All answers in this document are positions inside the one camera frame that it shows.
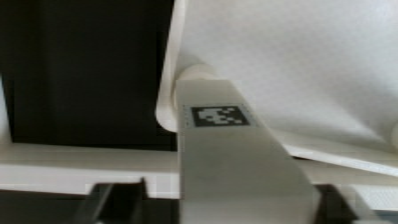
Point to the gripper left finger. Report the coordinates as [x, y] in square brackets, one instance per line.
[113, 204]

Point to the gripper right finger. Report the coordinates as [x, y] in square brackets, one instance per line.
[334, 212]

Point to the white desk leg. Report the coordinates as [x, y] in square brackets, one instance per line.
[243, 185]

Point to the white desk top tray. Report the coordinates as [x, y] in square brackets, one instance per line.
[305, 51]

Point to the white front fence bar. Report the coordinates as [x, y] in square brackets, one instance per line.
[53, 168]

